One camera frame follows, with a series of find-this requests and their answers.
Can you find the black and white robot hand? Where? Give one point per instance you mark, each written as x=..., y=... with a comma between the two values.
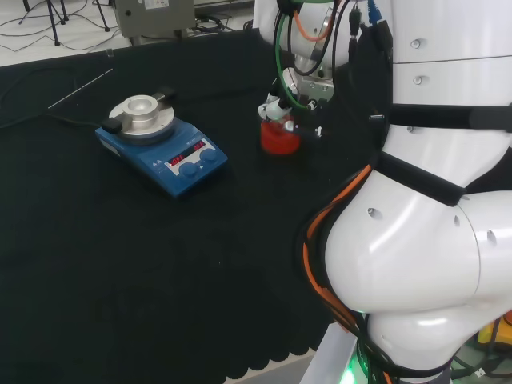
x=318, y=90

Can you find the clear round-bottom flask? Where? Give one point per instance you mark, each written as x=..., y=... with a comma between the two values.
x=288, y=126

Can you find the blue-base heater with steel plate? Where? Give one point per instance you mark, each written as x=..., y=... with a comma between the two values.
x=168, y=152

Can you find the grey metal box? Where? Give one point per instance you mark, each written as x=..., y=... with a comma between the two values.
x=156, y=18

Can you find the clear tape piece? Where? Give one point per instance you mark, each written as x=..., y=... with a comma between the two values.
x=110, y=53

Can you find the thin glass rod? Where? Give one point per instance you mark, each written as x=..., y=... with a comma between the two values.
x=80, y=88

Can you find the black bench cloth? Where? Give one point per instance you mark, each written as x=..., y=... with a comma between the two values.
x=140, y=260

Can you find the black tripod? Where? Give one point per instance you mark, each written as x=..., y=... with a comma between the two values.
x=54, y=10

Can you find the yellow stop button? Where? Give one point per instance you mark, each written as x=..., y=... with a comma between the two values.
x=486, y=334

